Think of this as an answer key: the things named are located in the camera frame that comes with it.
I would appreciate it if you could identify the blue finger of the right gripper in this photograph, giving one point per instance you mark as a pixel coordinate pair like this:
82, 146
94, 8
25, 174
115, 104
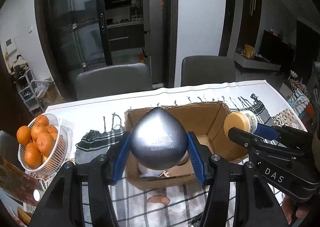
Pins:
266, 132

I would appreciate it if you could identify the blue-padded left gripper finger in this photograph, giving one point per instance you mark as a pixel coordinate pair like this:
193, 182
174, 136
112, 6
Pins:
80, 191

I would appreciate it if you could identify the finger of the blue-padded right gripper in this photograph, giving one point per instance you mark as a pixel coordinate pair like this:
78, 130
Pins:
237, 195

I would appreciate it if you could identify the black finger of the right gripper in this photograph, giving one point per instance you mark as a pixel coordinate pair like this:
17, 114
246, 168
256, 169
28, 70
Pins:
249, 141

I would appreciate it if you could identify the small bottle tan cap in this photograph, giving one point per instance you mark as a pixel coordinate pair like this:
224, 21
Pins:
245, 120

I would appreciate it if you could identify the silver oval case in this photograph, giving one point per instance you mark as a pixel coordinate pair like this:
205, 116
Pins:
184, 159

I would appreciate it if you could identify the pink round doll head toy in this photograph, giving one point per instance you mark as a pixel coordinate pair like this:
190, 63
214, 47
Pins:
143, 170

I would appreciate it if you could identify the brown wooden comb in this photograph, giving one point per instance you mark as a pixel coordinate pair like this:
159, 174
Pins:
159, 199

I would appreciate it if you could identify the dark triangular case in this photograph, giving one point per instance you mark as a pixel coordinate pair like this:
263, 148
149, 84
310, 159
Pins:
158, 140

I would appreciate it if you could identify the round blue tin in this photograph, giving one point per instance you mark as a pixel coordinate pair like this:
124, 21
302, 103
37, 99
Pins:
150, 176

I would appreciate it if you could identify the person's right hand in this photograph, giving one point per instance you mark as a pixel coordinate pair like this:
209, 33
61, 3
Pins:
289, 211

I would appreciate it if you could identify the patterned tile table mat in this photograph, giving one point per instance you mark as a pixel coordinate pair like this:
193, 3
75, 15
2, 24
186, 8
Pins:
288, 118

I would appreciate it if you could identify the woven wicker basket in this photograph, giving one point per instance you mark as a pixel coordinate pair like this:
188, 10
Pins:
24, 216

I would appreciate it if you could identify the brown cardboard box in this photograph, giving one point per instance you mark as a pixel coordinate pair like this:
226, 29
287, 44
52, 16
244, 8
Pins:
205, 120

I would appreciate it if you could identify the glass vase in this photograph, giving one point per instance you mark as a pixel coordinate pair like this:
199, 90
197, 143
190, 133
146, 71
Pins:
18, 184

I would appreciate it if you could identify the orange front left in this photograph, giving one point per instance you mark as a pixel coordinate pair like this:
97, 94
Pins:
32, 156

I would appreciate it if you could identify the orange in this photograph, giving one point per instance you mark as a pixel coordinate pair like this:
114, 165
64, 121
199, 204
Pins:
45, 143
32, 156
23, 135

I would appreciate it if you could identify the white fruit basket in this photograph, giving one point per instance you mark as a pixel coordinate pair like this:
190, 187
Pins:
46, 123

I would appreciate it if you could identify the orange top right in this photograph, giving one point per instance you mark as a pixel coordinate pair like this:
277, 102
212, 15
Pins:
45, 143

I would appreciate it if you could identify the grey plaid cloth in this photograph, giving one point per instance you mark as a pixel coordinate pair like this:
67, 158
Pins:
130, 203

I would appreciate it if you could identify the tv bench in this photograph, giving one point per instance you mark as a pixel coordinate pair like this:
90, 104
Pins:
252, 64

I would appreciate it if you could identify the orange far left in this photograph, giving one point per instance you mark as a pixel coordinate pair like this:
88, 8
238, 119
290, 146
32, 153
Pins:
23, 135

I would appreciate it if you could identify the grey chair right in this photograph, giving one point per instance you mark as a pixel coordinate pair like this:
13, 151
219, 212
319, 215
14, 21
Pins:
198, 70

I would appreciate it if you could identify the grey chair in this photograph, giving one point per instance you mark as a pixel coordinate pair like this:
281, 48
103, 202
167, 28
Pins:
113, 80
198, 70

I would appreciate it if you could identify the white shelf rack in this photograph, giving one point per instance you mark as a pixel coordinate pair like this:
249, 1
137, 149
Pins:
31, 91

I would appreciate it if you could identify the grey chair left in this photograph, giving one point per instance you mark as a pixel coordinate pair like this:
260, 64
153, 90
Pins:
113, 80

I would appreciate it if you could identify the glass sliding door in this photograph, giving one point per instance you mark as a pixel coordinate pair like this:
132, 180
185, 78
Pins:
84, 35

